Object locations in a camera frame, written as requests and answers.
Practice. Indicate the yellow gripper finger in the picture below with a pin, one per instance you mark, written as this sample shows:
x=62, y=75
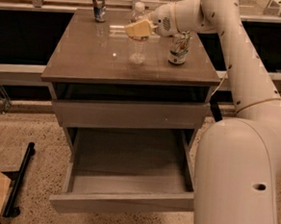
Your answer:
x=141, y=28

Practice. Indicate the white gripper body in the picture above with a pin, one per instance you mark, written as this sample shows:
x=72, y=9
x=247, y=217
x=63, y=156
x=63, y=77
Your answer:
x=163, y=20

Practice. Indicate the clear plastic water bottle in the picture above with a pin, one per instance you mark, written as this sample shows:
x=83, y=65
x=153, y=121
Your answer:
x=137, y=45

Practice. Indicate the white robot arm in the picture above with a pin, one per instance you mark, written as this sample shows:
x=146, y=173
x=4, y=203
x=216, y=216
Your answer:
x=238, y=159

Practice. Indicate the grey drawer cabinet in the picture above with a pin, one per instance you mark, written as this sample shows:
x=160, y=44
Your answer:
x=91, y=62

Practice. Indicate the closed grey drawer front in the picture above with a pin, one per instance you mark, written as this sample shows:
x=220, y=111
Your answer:
x=110, y=114

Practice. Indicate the open grey drawer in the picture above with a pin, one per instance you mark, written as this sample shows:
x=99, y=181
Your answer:
x=134, y=170

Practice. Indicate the white green soda can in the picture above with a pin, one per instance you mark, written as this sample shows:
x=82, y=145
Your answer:
x=179, y=48

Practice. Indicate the blue silver soda can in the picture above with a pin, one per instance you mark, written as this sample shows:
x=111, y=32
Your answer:
x=99, y=10

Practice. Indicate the black metal bar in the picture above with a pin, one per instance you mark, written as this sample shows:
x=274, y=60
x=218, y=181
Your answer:
x=11, y=210

